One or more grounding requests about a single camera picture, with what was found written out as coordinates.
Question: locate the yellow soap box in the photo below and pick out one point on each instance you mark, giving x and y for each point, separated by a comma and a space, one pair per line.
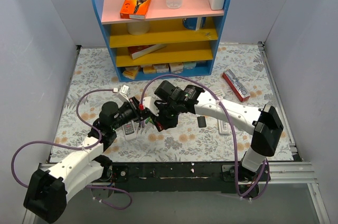
131, 74

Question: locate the small white remote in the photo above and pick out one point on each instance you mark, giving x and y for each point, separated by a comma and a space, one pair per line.
223, 128

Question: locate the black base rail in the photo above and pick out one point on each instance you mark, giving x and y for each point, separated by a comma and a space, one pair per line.
171, 176

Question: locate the grey white remote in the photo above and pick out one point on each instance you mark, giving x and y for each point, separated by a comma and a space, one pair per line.
129, 131

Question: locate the blue wooden shelf unit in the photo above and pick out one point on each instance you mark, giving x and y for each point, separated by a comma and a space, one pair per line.
166, 27

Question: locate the floral table mat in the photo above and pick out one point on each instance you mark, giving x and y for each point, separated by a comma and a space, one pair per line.
94, 77

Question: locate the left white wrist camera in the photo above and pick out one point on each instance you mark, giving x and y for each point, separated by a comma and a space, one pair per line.
122, 93

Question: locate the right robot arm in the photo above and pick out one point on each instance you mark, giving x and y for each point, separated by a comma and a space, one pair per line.
263, 124

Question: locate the blue white tin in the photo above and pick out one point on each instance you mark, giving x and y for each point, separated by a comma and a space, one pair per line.
194, 23

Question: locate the red toothpaste box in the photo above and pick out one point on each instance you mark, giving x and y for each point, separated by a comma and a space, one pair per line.
237, 87

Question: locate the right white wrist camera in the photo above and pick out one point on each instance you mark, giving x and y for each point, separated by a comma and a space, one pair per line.
149, 104

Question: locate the white air conditioner remote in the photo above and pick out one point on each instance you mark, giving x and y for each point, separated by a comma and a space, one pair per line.
219, 93

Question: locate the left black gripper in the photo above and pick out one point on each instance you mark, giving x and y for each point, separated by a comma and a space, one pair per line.
136, 108

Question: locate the white orange small box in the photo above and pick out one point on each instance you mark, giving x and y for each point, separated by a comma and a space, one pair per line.
161, 68

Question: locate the pile of coloured batteries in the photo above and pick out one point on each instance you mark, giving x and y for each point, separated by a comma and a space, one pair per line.
143, 123

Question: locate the pale green small box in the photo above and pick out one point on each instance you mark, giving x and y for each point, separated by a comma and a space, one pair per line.
189, 65

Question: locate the orange razor box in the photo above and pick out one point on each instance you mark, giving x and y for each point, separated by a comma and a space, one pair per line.
135, 9

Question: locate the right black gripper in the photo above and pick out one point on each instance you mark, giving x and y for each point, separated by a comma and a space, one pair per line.
163, 119

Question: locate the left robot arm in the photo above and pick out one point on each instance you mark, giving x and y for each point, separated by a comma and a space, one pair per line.
49, 191

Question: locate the black remote battery cover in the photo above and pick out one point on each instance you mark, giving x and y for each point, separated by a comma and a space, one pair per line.
201, 122

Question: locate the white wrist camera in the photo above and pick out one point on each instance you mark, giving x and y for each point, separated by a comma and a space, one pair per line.
149, 104
122, 93

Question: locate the red white book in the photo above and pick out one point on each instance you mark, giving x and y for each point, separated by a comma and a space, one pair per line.
136, 52

